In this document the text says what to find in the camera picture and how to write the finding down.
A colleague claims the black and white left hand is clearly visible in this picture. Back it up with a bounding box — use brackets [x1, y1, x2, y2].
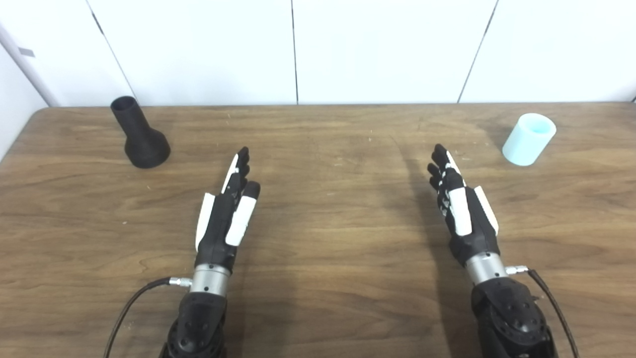
[195, 147, 261, 273]

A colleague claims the black and white right hand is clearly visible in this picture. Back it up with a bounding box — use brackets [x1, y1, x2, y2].
[427, 144, 500, 268]

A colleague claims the light-blue hose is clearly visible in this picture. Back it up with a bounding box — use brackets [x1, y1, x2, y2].
[502, 113, 557, 167]

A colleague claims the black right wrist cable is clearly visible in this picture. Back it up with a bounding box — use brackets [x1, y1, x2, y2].
[506, 266, 579, 358]

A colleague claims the white corner post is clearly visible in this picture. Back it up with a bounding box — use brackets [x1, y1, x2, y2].
[0, 20, 61, 107]

